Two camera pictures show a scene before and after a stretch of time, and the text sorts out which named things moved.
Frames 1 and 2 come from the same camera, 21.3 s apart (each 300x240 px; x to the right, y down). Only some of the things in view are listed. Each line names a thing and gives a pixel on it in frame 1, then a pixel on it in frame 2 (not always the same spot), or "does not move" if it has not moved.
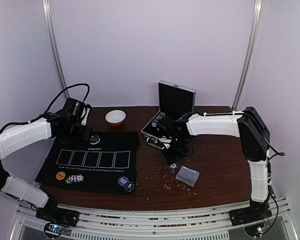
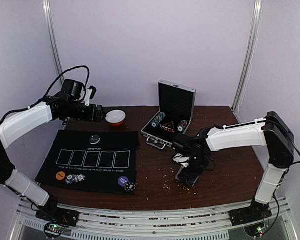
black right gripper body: [176, 152] -> [187, 175]
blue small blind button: [122, 180] does not move
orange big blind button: [60, 175] does not move
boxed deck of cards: [187, 176] does not move
